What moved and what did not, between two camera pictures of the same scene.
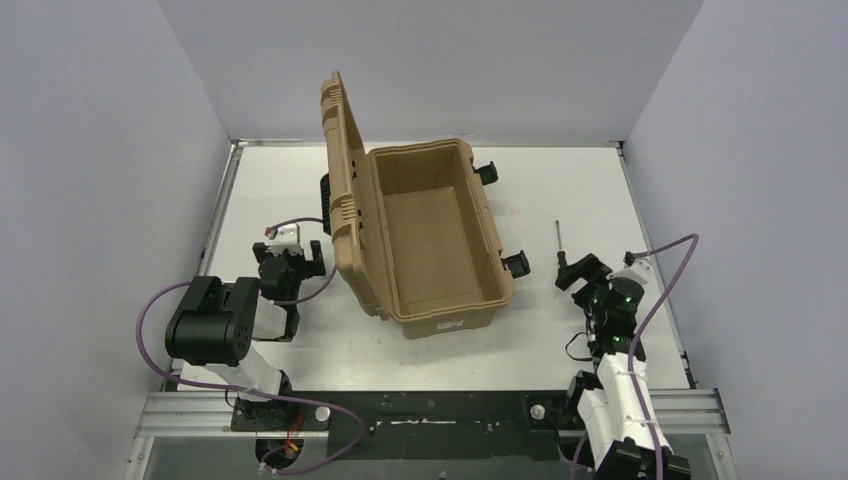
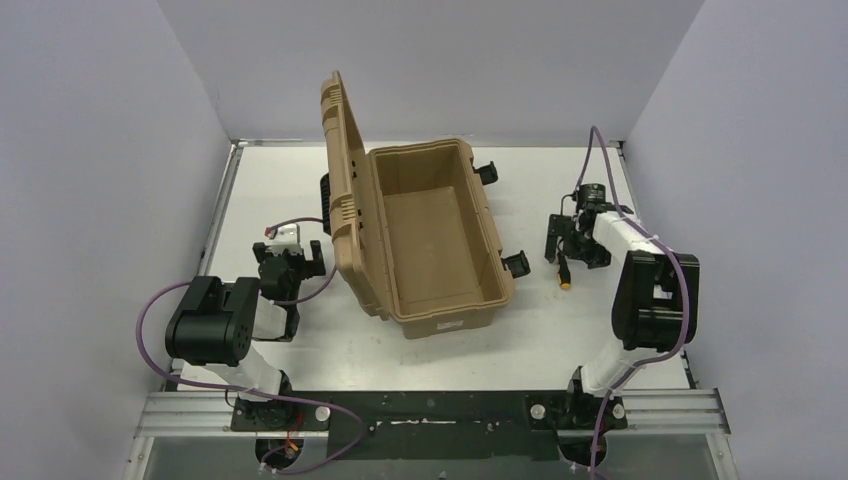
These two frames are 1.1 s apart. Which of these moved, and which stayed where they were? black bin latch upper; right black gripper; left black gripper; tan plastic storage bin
Moved: right black gripper
Stayed: tan plastic storage bin; black bin latch upper; left black gripper
